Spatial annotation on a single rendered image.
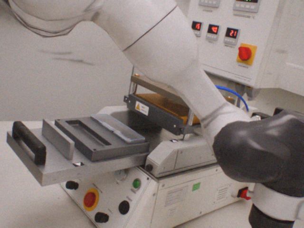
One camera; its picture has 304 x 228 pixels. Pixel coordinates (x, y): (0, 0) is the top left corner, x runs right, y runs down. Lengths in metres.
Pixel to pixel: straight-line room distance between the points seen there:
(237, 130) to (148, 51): 0.20
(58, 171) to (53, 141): 0.12
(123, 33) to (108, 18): 0.03
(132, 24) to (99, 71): 2.01
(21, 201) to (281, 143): 0.70
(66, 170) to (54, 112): 1.79
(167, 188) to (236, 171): 0.32
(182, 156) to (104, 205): 0.25
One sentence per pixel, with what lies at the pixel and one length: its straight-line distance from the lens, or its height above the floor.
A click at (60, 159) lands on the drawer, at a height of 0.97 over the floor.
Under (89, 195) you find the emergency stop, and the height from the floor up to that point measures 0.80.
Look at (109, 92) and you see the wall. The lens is 2.53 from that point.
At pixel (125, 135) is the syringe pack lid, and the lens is 0.80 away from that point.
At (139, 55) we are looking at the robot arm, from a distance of 0.47.
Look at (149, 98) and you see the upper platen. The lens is 0.97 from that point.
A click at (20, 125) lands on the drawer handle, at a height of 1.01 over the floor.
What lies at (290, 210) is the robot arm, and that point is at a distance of 0.61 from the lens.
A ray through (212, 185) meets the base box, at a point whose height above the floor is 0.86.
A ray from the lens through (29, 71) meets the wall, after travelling 2.34.
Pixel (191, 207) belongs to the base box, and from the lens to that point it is 0.94.
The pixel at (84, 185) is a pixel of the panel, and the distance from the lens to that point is 0.96.
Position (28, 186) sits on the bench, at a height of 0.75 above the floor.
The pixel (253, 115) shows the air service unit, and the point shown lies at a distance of 0.94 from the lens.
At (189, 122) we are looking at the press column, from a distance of 0.83.
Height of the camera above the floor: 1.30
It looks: 17 degrees down
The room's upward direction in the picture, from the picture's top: 11 degrees clockwise
